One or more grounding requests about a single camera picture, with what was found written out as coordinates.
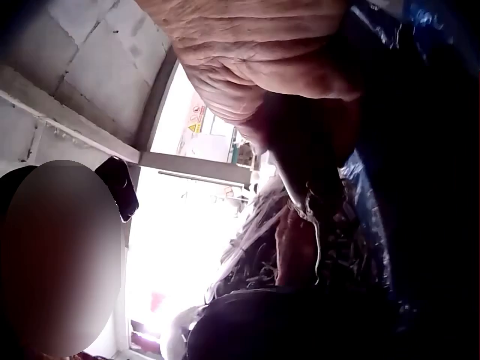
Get person's right fingers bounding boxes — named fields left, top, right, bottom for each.
left=259, top=93, right=359, bottom=211

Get clear plastic bag of scraps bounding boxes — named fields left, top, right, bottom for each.
left=204, top=175, right=391, bottom=305

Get blue plastic sheet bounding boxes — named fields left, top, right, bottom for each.
left=337, top=0, right=480, bottom=332

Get person's left hand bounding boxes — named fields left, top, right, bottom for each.
left=275, top=204, right=324, bottom=288

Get bright window opening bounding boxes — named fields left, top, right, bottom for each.
left=126, top=59, right=280, bottom=360

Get person's right hand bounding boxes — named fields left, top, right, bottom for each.
left=134, top=0, right=365, bottom=211

